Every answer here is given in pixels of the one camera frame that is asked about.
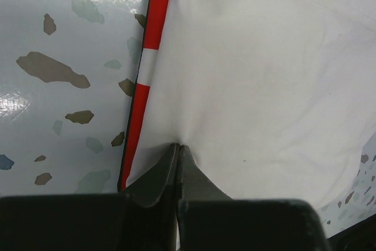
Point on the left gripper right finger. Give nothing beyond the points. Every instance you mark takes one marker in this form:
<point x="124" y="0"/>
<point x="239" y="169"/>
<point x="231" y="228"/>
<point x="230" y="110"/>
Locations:
<point x="208" y="219"/>

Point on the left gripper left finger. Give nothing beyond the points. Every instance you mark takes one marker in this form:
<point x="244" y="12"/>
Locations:
<point x="141" y="217"/>

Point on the white t shirt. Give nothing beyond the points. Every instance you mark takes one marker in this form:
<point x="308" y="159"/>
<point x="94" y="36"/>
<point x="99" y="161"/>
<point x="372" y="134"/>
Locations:
<point x="274" y="98"/>

